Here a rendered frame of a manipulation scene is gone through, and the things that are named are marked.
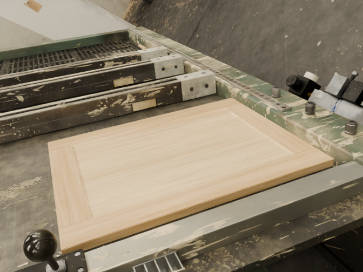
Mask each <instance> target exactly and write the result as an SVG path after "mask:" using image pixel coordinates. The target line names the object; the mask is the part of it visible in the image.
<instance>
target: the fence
mask: <svg viewBox="0 0 363 272"><path fill-rule="evenodd" d="M361 193H363V166H362V165H361V164H359V163H357V162H355V161H351V162H348V163H345V164H342V165H340V166H337V167H333V168H330V169H327V170H325V171H322V172H319V173H316V174H313V175H310V176H307V177H305V178H302V179H299V180H296V181H292V182H289V183H287V184H284V185H281V186H278V187H275V188H272V189H269V190H267V191H264V192H261V193H258V194H255V195H252V196H249V197H246V198H243V199H240V200H237V201H235V202H231V203H228V204H226V205H223V206H220V207H217V208H214V209H211V210H208V211H205V212H202V213H200V214H197V215H194V216H190V217H187V218H185V219H182V220H179V221H176V222H173V223H170V224H168V225H165V226H162V227H159V228H156V229H153V230H149V231H148V232H144V233H141V234H138V235H135V236H132V237H130V238H127V239H124V240H121V241H118V242H115V243H112V244H109V245H107V246H103V247H100V248H97V249H95V250H92V251H89V252H86V253H84V255H85V260H86V265H87V269H88V272H133V271H132V267H133V266H136V265H138V264H141V263H144V262H146V261H149V260H152V259H155V258H157V257H160V256H163V255H166V254H168V253H171V252H173V251H176V253H177V256H178V257H179V259H180V261H181V262H183V261H186V260H189V259H191V258H194V257H196V256H199V255H201V254H205V253H207V252H210V251H212V250H215V249H217V248H220V247H223V246H225V245H227V244H230V243H233V242H236V241H238V240H241V239H244V238H246V237H249V236H251V235H254V234H256V233H260V232H262V231H264V230H267V229H270V228H272V227H275V226H277V225H280V224H282V223H285V222H288V221H291V220H293V219H296V218H298V217H301V216H304V215H306V214H309V213H311V212H314V211H316V210H319V209H322V208H325V207H327V206H330V205H332V204H335V203H337V202H340V201H343V200H346V199H348V198H351V197H353V196H356V195H358V194H361Z"/></svg>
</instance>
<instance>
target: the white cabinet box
mask: <svg viewBox="0 0 363 272"><path fill-rule="evenodd" d="M0 16H1V17H4V18H6V19H8V20H10V21H12V22H15V23H17V24H19V25H21V26H23V27H25V28H28V29H30V30H32V31H34V32H36V33H39V34H41V35H43V36H46V37H48V38H50V39H52V40H60V39H67V38H73V37H80V36H86V35H93V34H97V33H104V32H110V31H117V30H124V29H127V28H130V27H132V28H136V27H135V26H134V25H132V24H130V23H129V22H127V21H125V20H123V19H121V18H119V17H117V16H116V15H114V14H112V13H110V12H108V11H106V10H104V9H103V8H101V7H99V6H97V5H95V4H93V3H91V2H89V1H88V0H0Z"/></svg>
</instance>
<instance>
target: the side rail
mask: <svg viewBox="0 0 363 272"><path fill-rule="evenodd" d="M127 33H128V31H127V30H125V29H124V30H117V31H110V32H104V33H97V34H93V35H86V36H80V37H73V38H67V39H60V40H53V41H49V42H42V43H36V44H29V45H23V46H16V47H10V48H5V49H0V60H6V59H11V58H18V57H24V56H30V55H37V54H41V53H47V52H53V51H59V50H66V49H72V48H76V47H82V46H88V45H95V44H101V43H107V42H114V41H117V40H123V39H129V38H128V34H127Z"/></svg>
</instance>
